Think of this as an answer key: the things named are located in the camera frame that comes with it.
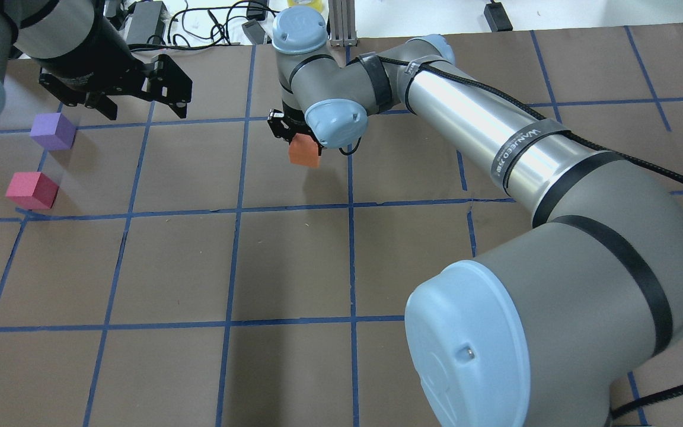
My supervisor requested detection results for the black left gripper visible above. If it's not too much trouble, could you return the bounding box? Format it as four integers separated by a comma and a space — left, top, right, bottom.
38, 46, 193, 120

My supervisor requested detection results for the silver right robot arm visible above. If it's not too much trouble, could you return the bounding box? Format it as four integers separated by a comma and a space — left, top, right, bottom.
221, 24, 683, 426

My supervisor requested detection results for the red foam block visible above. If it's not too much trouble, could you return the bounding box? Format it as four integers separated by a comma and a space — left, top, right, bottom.
5, 172, 59, 210

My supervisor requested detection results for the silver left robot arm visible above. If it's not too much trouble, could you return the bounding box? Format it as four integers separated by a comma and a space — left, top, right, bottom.
0, 1, 193, 120

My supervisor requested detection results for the orange foam block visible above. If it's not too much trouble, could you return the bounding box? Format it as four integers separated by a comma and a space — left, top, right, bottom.
288, 133, 321, 168

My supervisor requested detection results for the purple foam block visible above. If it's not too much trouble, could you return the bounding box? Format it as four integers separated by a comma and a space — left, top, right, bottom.
29, 113, 78, 151

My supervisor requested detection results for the black power adapter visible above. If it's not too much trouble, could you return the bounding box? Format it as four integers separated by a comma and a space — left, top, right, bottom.
125, 1, 167, 45

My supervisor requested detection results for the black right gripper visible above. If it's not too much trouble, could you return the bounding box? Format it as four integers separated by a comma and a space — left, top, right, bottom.
267, 102, 319, 144

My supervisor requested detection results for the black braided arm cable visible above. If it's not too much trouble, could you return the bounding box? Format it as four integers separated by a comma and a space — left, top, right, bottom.
371, 53, 683, 201

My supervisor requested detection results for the aluminium frame post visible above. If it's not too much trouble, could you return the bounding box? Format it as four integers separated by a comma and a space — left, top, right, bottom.
327, 1, 358, 47

